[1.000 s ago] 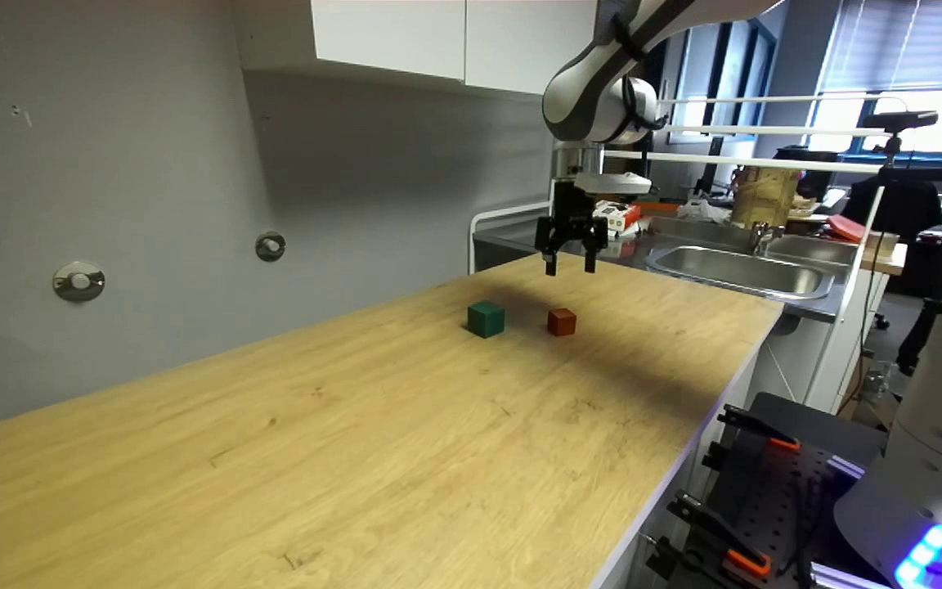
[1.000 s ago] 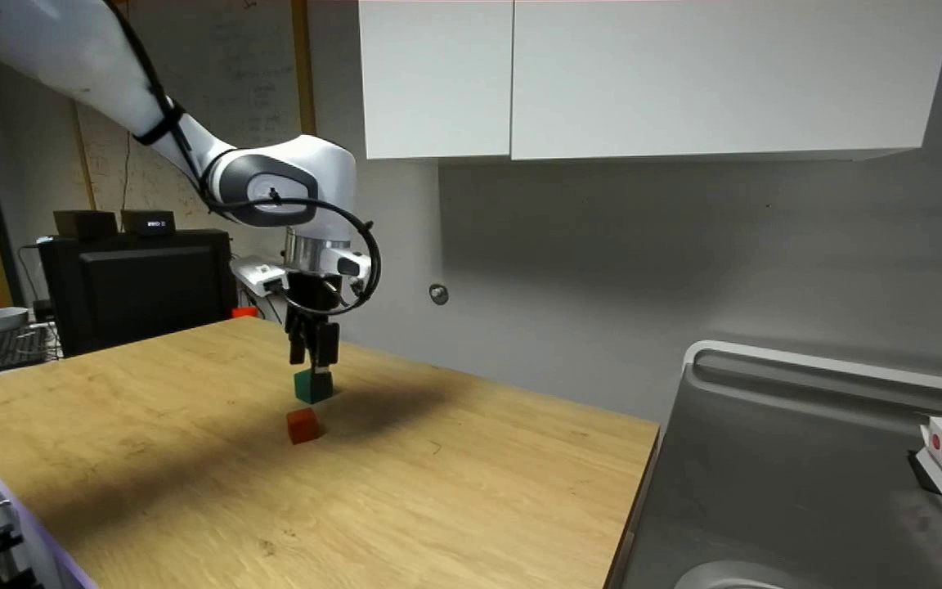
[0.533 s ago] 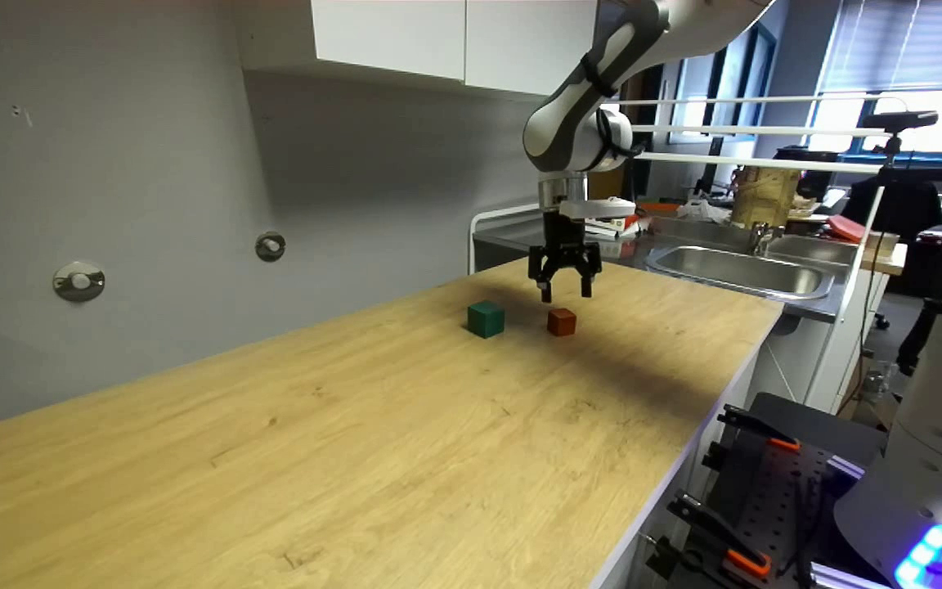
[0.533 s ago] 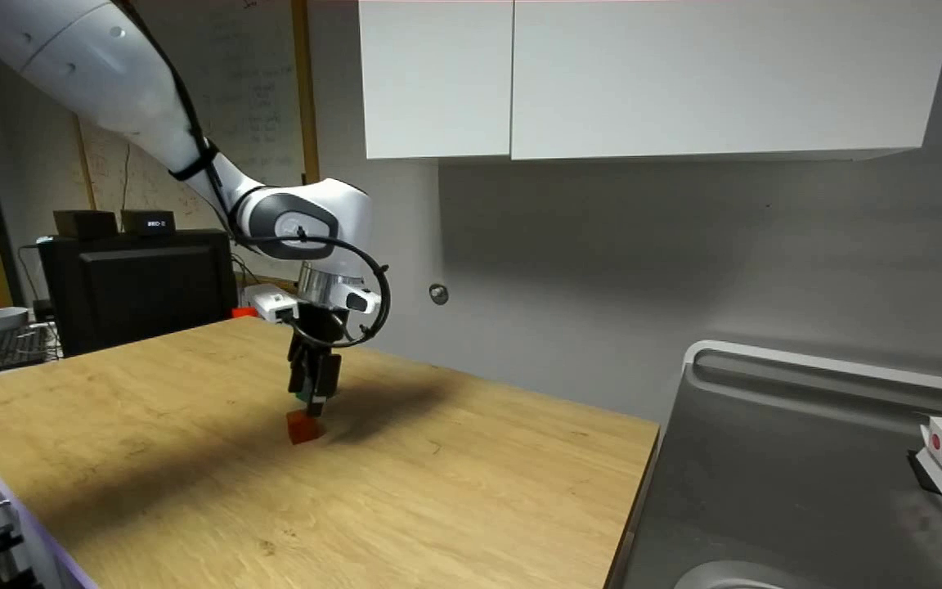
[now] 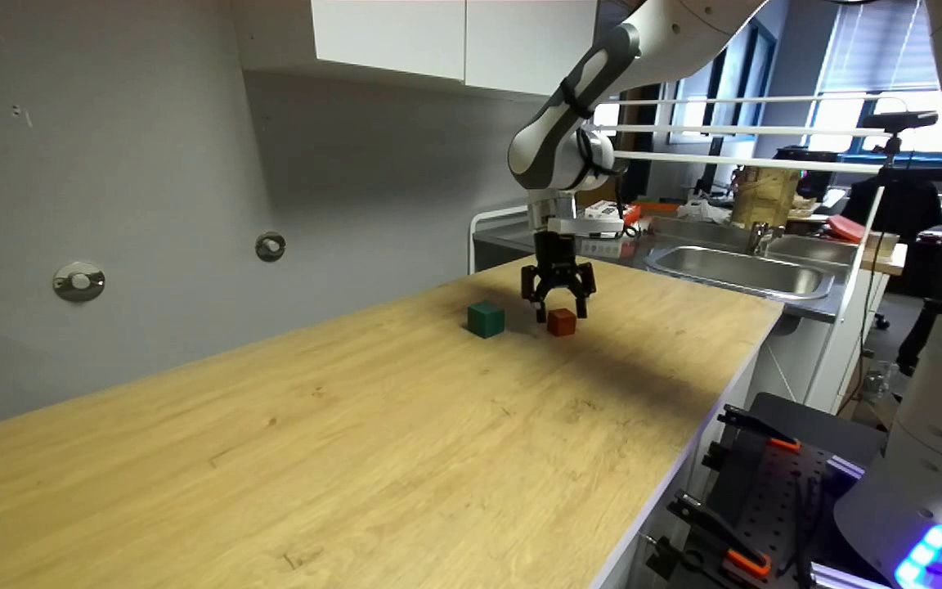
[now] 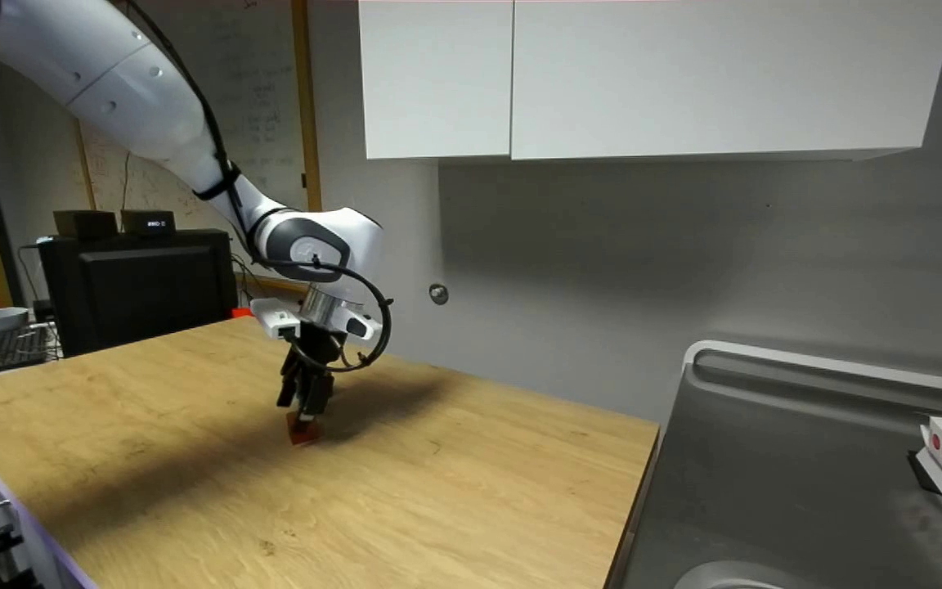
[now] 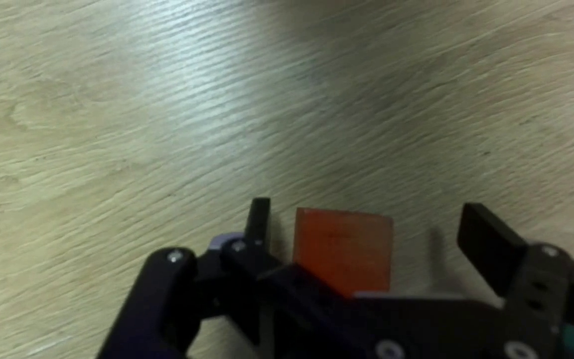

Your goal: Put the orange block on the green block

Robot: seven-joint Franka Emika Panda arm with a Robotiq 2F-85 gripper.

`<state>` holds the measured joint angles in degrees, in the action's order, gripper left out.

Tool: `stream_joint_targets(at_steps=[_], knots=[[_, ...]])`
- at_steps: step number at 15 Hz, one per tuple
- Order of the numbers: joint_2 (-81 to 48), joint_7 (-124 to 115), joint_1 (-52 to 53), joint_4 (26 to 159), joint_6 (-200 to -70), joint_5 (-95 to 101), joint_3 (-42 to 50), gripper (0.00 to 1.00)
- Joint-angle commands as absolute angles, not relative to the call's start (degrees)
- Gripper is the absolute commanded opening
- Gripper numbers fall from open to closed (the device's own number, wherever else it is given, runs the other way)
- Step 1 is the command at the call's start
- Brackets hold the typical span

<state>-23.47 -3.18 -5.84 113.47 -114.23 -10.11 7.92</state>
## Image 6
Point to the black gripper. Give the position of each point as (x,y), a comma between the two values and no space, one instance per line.
(318,343)

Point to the orange block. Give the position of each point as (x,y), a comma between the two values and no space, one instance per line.
(305,430)

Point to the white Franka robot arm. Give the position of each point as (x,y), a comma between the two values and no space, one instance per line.
(156,98)

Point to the black computer monitor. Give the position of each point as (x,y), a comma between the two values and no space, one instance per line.
(139,288)

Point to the black keyboard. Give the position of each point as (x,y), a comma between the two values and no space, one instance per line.
(14,349)

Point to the stainless steel sink unit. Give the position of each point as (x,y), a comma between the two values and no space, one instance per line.
(810,491)

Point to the white upper cabinet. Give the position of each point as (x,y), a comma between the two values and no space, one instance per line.
(727,75)

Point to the small round wall knob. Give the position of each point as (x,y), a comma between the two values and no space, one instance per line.
(440,291)

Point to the white wall cabinet door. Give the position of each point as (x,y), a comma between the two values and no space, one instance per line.
(435,75)

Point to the white metal rack frame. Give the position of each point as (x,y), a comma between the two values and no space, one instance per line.
(819,362)

